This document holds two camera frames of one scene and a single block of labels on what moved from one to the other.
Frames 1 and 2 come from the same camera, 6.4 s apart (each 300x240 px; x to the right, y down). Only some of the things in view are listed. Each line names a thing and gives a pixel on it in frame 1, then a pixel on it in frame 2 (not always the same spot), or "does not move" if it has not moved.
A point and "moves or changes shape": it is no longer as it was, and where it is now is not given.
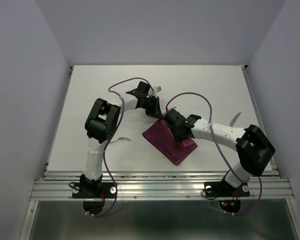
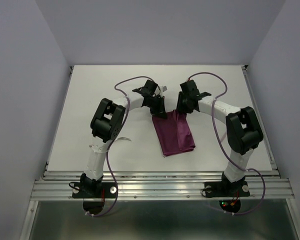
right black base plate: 223,189 does not move
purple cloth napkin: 160,136 moves or changes shape
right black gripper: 179,138 to 180,107
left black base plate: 93,190 does not move
